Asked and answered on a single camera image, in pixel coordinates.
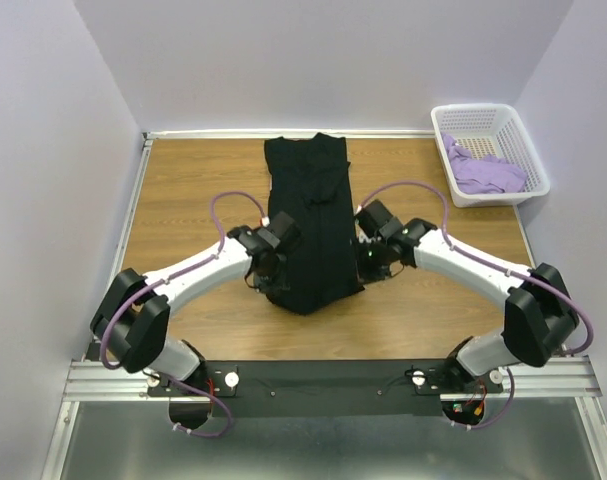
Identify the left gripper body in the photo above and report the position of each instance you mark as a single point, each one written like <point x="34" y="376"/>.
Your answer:
<point x="275" y="279"/>

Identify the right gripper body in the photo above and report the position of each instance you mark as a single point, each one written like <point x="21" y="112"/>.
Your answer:
<point x="372" y="264"/>

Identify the black t shirt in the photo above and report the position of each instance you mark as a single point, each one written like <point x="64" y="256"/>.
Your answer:
<point x="310" y="183"/>

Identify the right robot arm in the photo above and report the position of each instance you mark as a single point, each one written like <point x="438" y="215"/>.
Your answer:
<point x="537" y="318"/>

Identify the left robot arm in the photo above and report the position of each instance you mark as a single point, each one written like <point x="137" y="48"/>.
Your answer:
<point x="133" y="317"/>

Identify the purple t shirt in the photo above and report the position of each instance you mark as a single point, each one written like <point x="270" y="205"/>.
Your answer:
<point x="489" y="175"/>

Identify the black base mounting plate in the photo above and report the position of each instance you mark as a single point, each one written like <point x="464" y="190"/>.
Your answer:
<point x="307" y="389"/>

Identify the white plastic laundry basket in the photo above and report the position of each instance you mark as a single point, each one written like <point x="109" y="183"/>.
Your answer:
<point x="489" y="129"/>

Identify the aluminium table frame rail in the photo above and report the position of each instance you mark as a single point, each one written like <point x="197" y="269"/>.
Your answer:
<point x="109" y="428"/>

